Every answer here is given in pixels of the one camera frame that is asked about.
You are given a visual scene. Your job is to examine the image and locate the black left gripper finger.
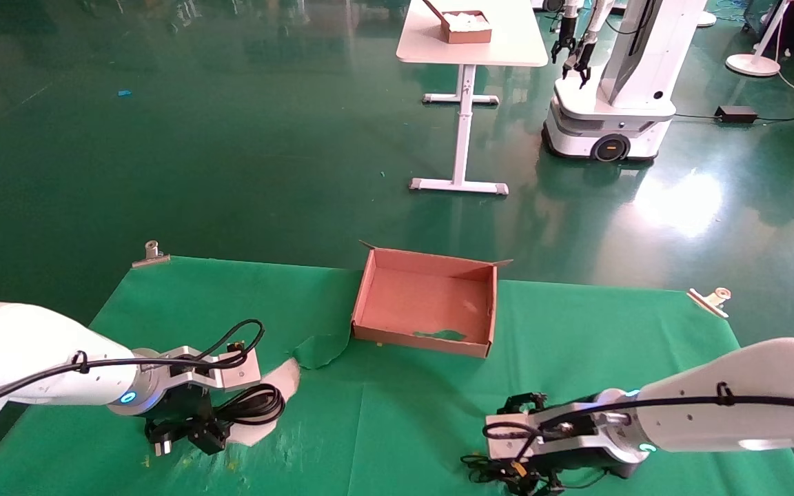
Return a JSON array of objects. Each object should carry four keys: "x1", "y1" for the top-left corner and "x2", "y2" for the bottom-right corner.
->
[{"x1": 187, "y1": 415, "x2": 234, "y2": 455}]

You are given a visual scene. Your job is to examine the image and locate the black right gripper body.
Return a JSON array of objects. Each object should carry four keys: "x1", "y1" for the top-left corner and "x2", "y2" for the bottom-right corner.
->
[{"x1": 535, "y1": 440, "x2": 640, "y2": 484}]

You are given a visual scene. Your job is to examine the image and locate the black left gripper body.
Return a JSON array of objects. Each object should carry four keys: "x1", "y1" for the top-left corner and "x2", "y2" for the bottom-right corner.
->
[{"x1": 149, "y1": 382, "x2": 218, "y2": 431}]

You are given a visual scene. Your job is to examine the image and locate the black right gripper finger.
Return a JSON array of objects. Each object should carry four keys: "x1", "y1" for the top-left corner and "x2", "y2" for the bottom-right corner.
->
[
  {"x1": 504, "y1": 465, "x2": 567, "y2": 496},
  {"x1": 497, "y1": 391, "x2": 551, "y2": 415}
]

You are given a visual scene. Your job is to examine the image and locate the black power adapter with cable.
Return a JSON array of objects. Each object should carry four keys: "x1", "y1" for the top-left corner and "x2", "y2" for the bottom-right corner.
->
[{"x1": 145, "y1": 384, "x2": 287, "y2": 457}]

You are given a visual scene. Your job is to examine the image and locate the thin black usb cable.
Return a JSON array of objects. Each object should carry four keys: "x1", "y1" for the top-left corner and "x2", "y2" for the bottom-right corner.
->
[{"x1": 460, "y1": 451, "x2": 608, "y2": 496}]

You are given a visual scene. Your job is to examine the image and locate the open brown cardboard box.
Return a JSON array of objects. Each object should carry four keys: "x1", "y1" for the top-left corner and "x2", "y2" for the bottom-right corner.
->
[{"x1": 351, "y1": 240, "x2": 513, "y2": 358}]

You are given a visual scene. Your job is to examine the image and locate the small brown cardboard box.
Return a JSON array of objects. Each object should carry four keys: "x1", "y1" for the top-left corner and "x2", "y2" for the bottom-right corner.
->
[{"x1": 423, "y1": 0, "x2": 493, "y2": 45}]

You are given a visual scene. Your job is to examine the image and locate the green tablecloth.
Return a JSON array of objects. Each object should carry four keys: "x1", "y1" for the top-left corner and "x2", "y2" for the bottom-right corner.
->
[{"x1": 0, "y1": 256, "x2": 794, "y2": 496}]

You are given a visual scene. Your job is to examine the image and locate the silver table clamp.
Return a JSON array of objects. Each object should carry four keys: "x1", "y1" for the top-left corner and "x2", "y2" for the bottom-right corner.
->
[
  {"x1": 688, "y1": 288, "x2": 732, "y2": 319},
  {"x1": 132, "y1": 240, "x2": 170, "y2": 269}
]

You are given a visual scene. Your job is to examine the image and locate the white wheeled background robot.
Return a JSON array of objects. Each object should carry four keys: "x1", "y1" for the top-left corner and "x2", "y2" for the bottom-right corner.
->
[{"x1": 542, "y1": 0, "x2": 709, "y2": 163}]

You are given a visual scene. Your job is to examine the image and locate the black background robot gripper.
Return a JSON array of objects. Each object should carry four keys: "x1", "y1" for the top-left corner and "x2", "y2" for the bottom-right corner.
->
[
  {"x1": 562, "y1": 33, "x2": 595, "y2": 89},
  {"x1": 552, "y1": 12, "x2": 577, "y2": 64}
]

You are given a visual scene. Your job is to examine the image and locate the black power brick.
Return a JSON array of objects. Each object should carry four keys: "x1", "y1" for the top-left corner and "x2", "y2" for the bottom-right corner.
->
[{"x1": 715, "y1": 105, "x2": 758, "y2": 125}]

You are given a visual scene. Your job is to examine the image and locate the white crumpled packing material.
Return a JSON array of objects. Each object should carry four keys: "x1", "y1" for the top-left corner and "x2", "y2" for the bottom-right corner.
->
[{"x1": 443, "y1": 10, "x2": 491, "y2": 32}]

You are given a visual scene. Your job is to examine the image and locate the white floor stand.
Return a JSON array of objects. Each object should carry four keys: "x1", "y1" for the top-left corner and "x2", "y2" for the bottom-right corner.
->
[{"x1": 726, "y1": 0, "x2": 791, "y2": 77}]

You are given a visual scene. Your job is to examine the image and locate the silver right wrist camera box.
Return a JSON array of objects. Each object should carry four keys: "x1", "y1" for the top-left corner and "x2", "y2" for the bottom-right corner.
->
[{"x1": 485, "y1": 408, "x2": 635, "y2": 461}]

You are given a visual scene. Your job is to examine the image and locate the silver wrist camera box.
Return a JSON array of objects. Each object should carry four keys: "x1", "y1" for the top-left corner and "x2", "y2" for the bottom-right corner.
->
[
  {"x1": 139, "y1": 344, "x2": 262, "y2": 395},
  {"x1": 485, "y1": 408, "x2": 635, "y2": 461}
]

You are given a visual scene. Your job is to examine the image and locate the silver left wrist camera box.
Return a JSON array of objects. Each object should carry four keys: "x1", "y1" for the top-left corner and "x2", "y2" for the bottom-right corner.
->
[{"x1": 139, "y1": 344, "x2": 262, "y2": 395}]

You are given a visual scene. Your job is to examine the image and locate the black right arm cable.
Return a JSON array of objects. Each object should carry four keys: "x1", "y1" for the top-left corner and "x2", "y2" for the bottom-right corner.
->
[{"x1": 483, "y1": 382, "x2": 794, "y2": 443}]

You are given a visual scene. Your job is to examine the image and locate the white pedestal table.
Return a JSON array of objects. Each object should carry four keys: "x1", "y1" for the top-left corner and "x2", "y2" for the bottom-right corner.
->
[{"x1": 396, "y1": 0, "x2": 549, "y2": 197}]

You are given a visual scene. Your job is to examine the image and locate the black floor cable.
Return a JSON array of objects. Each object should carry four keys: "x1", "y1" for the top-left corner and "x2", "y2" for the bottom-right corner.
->
[{"x1": 673, "y1": 109, "x2": 794, "y2": 126}]

